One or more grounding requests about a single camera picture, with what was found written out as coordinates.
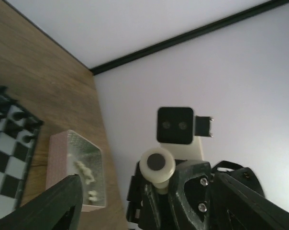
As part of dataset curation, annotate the pink metal tin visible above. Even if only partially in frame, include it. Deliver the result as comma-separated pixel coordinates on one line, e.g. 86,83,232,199
45,130,107,212

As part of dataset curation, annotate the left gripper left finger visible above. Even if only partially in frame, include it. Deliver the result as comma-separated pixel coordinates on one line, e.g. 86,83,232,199
0,174,83,230

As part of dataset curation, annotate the white chess piece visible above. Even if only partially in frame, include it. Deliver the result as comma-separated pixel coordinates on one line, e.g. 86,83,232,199
139,147,176,195

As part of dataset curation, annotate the black chess pieces row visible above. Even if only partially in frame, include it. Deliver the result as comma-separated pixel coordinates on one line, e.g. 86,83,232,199
0,86,44,146

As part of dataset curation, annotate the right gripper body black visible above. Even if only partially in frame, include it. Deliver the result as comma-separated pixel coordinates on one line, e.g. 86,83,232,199
126,163,173,230

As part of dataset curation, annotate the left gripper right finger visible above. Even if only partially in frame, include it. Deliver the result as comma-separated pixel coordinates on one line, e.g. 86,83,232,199
168,161,289,230

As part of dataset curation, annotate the black white chess board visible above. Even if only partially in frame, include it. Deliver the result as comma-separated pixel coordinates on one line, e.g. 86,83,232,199
0,82,44,220

